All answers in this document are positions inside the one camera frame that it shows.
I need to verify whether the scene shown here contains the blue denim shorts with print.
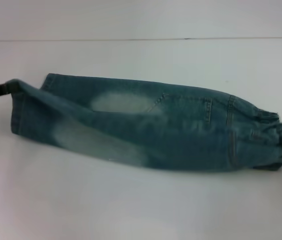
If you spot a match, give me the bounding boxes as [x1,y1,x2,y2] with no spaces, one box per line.
[7,72,282,174]

